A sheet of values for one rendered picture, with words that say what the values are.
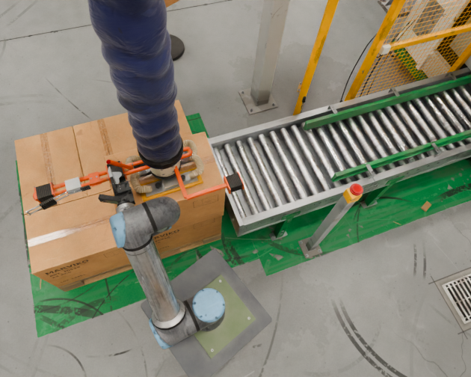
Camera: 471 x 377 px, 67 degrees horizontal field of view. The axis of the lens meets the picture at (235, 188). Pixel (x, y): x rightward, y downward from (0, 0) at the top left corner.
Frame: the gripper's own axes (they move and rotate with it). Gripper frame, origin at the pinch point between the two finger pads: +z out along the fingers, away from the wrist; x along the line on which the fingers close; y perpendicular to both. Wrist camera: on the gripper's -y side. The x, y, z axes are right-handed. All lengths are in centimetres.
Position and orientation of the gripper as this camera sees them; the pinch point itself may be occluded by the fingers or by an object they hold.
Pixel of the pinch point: (111, 173)
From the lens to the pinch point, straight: 194.7
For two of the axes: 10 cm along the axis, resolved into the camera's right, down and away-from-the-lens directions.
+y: 9.3, -3.0, 2.1
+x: 0.6, -4.5, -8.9
